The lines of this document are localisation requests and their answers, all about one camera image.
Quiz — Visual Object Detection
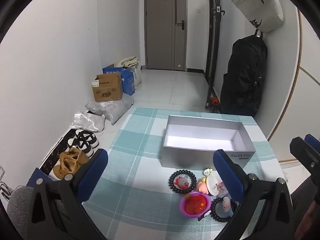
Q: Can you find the black and white sneaker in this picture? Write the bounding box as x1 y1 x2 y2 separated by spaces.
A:
67 129 97 149
74 138 101 157

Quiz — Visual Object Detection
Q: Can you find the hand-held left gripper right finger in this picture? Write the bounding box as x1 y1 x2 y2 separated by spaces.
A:
213 149 295 240

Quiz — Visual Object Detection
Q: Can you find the purple plastic ring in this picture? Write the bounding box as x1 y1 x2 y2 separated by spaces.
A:
179 191 212 218

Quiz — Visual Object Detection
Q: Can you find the grey plastic mailer bag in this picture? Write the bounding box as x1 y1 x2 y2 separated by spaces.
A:
85 95 134 125

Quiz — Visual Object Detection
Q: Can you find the red round badge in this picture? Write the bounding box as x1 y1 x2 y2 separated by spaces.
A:
185 195 211 215

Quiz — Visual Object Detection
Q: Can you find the white plastic bag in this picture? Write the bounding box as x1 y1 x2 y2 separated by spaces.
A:
126 64 143 90

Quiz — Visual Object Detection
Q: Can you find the black spiral hair tie red charm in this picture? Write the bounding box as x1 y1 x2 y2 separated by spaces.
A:
168 170 197 194

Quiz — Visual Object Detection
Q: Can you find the grey brown door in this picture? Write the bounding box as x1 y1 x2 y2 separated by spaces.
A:
144 0 188 72

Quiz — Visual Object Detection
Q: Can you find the brown cardboard box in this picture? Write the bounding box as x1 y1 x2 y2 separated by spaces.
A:
91 72 123 102

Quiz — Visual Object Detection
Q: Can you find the white tote bag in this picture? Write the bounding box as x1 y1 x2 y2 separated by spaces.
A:
230 0 284 33

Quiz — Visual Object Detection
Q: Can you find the black spiral hair tie white charm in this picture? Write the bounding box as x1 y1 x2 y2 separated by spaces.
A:
211 196 237 222

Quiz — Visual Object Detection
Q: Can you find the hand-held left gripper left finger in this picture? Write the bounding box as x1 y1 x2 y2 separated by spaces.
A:
25 148 109 240

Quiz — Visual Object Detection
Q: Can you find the metal wire rack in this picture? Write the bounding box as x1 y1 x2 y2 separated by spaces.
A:
0 165 12 199

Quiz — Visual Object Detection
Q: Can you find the silver grey cardboard box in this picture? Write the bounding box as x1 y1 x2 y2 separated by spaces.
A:
160 115 256 170

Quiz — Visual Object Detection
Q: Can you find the tan boot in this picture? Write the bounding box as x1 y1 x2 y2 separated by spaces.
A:
53 152 78 180
67 147 90 166

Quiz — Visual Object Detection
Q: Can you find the teal checked tablecloth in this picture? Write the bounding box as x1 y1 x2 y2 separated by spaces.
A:
82 107 294 240

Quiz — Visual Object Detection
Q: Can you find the silver plastic packet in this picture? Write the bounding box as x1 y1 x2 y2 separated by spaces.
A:
71 112 106 132

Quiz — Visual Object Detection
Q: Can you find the white round pin badge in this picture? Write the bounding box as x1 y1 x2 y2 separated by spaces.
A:
205 175 223 196

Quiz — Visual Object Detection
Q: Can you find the black backpack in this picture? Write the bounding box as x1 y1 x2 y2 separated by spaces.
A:
219 34 268 117

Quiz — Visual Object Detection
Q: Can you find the black marbled board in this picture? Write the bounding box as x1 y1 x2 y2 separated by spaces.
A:
37 129 78 178

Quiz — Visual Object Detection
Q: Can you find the grey foam cover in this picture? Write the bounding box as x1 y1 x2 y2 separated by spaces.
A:
7 186 34 240

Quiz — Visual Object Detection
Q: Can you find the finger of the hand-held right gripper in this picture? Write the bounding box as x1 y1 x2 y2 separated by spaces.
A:
289 136 320 178
304 134 320 154

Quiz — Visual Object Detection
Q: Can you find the beige folded cloth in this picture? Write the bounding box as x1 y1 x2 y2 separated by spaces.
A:
116 56 139 68

